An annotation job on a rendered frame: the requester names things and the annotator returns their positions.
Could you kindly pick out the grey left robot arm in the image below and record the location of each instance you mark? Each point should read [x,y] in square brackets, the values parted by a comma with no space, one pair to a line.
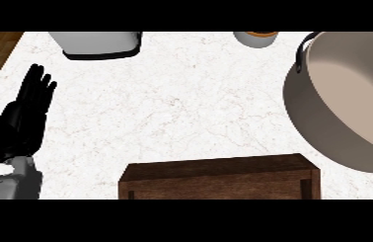
[19,180]

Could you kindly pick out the dark brown wooden tray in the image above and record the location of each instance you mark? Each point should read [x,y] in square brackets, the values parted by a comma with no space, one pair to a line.
[218,178]

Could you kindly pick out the grey cup with orange rim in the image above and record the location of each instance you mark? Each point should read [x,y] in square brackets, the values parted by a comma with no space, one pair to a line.
[255,39]

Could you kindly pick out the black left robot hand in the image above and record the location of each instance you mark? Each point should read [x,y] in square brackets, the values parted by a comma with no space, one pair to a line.
[25,120]

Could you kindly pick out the brown wooden panel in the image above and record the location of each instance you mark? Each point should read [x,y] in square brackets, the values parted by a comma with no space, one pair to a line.
[8,45]

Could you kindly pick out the large grey metal pot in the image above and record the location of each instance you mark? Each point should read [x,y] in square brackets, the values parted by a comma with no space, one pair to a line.
[335,104]

